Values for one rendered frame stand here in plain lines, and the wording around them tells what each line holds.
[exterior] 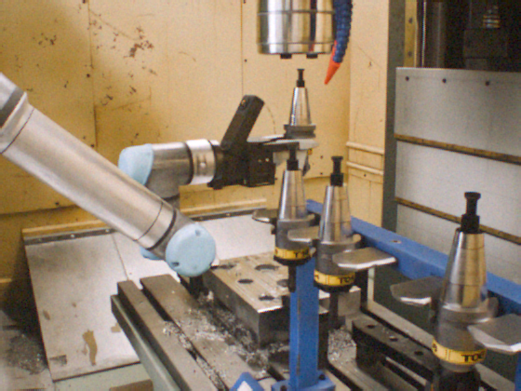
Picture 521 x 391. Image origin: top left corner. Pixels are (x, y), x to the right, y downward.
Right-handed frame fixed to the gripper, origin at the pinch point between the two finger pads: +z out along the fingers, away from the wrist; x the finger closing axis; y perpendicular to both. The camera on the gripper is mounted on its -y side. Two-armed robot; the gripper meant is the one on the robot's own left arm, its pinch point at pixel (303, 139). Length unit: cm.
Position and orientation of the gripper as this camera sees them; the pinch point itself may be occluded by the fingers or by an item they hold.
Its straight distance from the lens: 112.5
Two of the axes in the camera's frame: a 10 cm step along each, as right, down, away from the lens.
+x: 4.8, 1.9, -8.5
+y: 0.2, 9.7, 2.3
